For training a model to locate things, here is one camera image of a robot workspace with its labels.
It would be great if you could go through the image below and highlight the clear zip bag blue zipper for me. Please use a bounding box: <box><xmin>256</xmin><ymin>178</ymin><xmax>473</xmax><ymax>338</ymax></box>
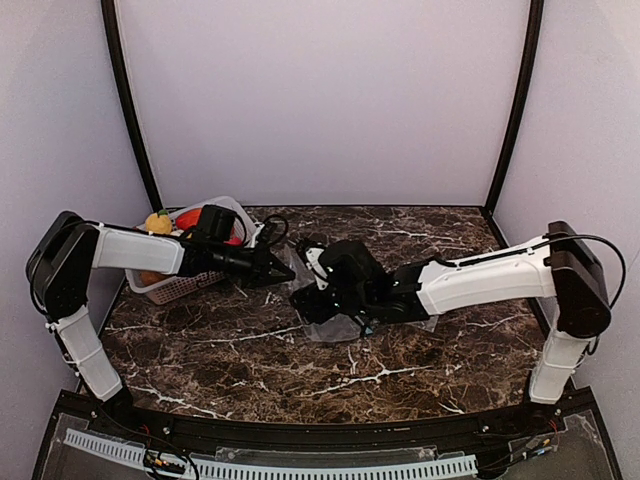
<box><xmin>285</xmin><ymin>237</ymin><xmax>373</xmax><ymax>343</ymax></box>

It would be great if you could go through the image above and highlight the yellow orange toy peach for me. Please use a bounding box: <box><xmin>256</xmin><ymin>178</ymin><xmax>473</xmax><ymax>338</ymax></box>
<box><xmin>144</xmin><ymin>210</ymin><xmax>173</xmax><ymax>235</ymax></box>

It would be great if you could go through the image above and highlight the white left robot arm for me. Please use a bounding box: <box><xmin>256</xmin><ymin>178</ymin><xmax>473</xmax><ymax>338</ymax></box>
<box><xmin>25</xmin><ymin>205</ymin><xmax>295</xmax><ymax>403</ymax></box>

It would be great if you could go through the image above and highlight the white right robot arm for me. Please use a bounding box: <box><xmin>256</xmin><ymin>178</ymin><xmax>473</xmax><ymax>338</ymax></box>
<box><xmin>290</xmin><ymin>221</ymin><xmax>611</xmax><ymax>405</ymax></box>

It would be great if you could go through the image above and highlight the orange toy mango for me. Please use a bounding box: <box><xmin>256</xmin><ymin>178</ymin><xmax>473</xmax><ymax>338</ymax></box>
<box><xmin>175</xmin><ymin>208</ymin><xmax>202</xmax><ymax>231</ymax></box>

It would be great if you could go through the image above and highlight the white plastic mesh basket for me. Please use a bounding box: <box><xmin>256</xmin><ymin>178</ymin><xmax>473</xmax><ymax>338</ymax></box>
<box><xmin>125</xmin><ymin>196</ymin><xmax>259</xmax><ymax>305</ymax></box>

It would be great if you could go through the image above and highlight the brown toy potato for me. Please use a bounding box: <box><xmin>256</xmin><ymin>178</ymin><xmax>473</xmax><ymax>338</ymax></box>
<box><xmin>139</xmin><ymin>271</ymin><xmax>167</xmax><ymax>287</ymax></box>

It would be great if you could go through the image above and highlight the white slotted cable duct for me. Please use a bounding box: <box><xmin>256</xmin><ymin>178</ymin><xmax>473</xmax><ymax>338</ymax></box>
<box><xmin>63</xmin><ymin>428</ymin><xmax>479</xmax><ymax>480</ymax></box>

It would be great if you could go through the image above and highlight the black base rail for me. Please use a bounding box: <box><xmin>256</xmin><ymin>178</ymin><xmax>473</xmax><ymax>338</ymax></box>
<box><xmin>54</xmin><ymin>389</ymin><xmax>596</xmax><ymax>456</ymax></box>

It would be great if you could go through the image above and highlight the black frame post left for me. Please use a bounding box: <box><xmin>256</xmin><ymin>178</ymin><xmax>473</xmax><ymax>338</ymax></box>
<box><xmin>100</xmin><ymin>0</ymin><xmax>163</xmax><ymax>211</ymax></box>

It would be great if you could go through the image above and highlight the black frame post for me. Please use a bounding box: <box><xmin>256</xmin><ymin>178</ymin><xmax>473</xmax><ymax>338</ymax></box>
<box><xmin>484</xmin><ymin>0</ymin><xmax>545</xmax><ymax>217</ymax></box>
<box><xmin>100</xmin><ymin>0</ymin><xmax>163</xmax><ymax>211</ymax></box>

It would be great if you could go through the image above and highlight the black frame post right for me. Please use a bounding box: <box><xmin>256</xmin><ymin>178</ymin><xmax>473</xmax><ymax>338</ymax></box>
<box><xmin>484</xmin><ymin>0</ymin><xmax>545</xmax><ymax>217</ymax></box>

